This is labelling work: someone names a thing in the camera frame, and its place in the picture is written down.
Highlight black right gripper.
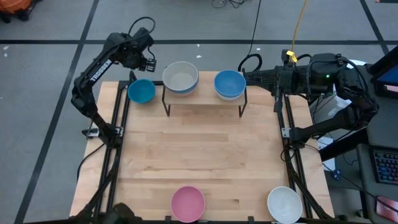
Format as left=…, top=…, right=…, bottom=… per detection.
left=257, top=63, right=312, bottom=94

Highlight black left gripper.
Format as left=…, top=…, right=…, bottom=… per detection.
left=123, top=27, right=157, bottom=73

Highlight translucent light blue bowl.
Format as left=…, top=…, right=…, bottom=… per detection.
left=166, top=82, right=199, bottom=95

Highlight pink bowl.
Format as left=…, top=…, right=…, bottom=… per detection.
left=170, top=185, right=206, bottom=223

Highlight tangled black cables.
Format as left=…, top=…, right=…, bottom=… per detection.
left=211, top=0, right=249, bottom=9

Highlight grey bowl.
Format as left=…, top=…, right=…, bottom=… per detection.
left=162, top=61, right=200, bottom=93

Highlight white bowl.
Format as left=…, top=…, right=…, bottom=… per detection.
left=267, top=185, right=303, bottom=224

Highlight black laptop with blue screen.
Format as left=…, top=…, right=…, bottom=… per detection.
left=366, top=46, right=398, bottom=100

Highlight grey desk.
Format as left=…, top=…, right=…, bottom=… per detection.
left=353, top=63, right=398, bottom=224

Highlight dark blue bowl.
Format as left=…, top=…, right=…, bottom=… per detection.
left=213, top=70, right=247, bottom=98

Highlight wooden shelf with black legs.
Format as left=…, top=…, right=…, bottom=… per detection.
left=161, top=66, right=249, bottom=118

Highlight black aluminium table frame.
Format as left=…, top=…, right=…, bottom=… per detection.
left=73, top=70, right=336, bottom=224

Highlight black keyboard with coloured keys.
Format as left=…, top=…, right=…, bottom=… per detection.
left=371, top=148, right=398, bottom=185

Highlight teal bowl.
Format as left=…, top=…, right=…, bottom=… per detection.
left=127, top=78, right=156, bottom=104

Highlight black diagonal support bar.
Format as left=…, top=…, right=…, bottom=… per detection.
left=318, top=127, right=371, bottom=162

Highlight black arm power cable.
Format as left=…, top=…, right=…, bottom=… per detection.
left=76, top=142, right=106, bottom=183

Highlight black hanging cable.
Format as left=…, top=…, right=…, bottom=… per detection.
left=238, top=0, right=263, bottom=73

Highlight orange bag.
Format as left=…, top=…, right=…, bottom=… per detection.
left=0, top=0, right=34, bottom=14

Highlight yellow tape tag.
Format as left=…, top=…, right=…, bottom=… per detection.
left=285, top=50, right=299, bottom=63

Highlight pink flat device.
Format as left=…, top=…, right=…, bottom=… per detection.
left=375, top=195, right=398, bottom=223

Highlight off-white bowl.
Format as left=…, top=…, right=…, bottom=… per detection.
left=215, top=90, right=246, bottom=101

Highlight yellow hanging cable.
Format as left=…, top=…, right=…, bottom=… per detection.
left=290, top=0, right=309, bottom=54

